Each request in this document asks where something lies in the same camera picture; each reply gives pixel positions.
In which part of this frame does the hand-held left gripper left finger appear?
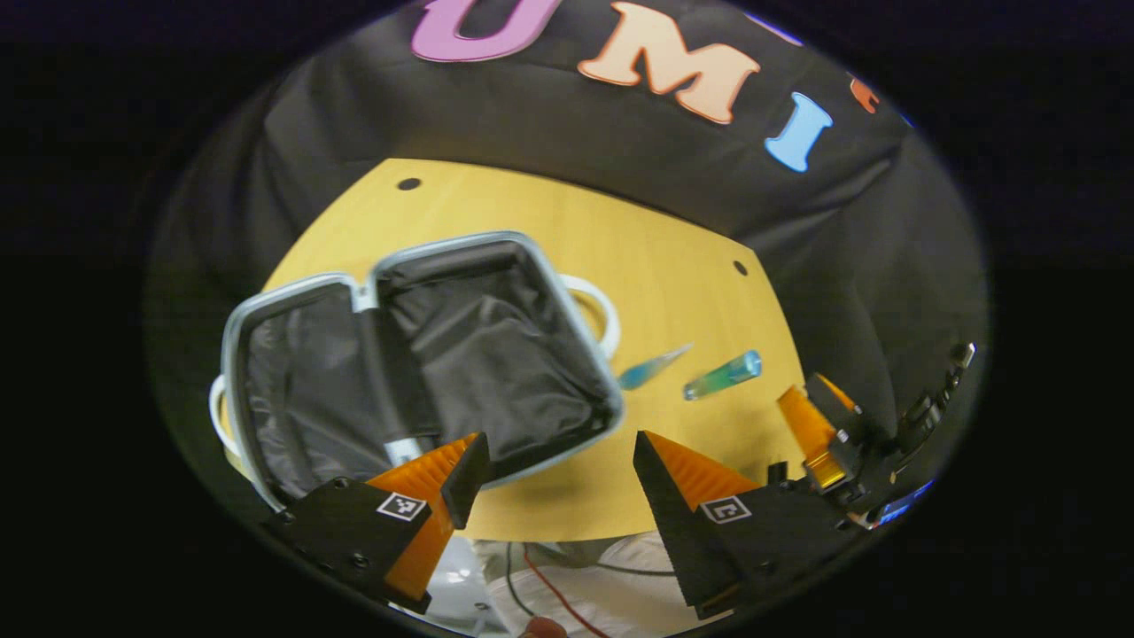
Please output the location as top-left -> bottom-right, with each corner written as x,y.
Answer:
261,432 -> 492,614

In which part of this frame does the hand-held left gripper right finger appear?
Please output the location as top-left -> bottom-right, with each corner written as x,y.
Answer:
633,431 -> 852,621

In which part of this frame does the blue-capped green bottle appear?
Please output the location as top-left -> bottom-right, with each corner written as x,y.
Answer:
683,350 -> 764,401

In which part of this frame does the white suitcase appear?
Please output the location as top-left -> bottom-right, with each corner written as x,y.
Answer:
208,230 -> 626,515

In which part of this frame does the person's white clothing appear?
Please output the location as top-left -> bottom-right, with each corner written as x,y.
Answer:
474,530 -> 738,638

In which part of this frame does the white chair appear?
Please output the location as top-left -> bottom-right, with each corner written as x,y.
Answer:
390,536 -> 499,638

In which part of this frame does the black cable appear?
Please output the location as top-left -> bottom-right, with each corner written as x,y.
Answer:
503,541 -> 679,619

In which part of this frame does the red cable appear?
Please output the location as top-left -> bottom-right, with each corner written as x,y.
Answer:
523,545 -> 614,638

